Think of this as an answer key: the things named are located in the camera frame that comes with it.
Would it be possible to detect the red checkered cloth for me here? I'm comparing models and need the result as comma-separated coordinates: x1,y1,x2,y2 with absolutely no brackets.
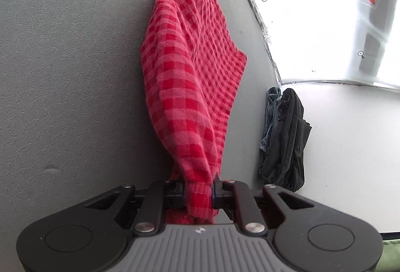
141,0,247,225

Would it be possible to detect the black folded garment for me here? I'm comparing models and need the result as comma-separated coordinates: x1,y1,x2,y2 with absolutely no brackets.
258,88,312,192

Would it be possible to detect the white play mat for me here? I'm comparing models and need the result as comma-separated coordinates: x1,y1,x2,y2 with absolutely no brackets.
249,0,399,89

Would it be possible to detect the green object at corner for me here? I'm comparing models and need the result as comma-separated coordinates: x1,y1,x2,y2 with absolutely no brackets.
375,239,400,272

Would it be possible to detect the blue denim garment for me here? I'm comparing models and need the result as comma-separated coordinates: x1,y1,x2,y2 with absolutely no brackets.
260,86,281,153

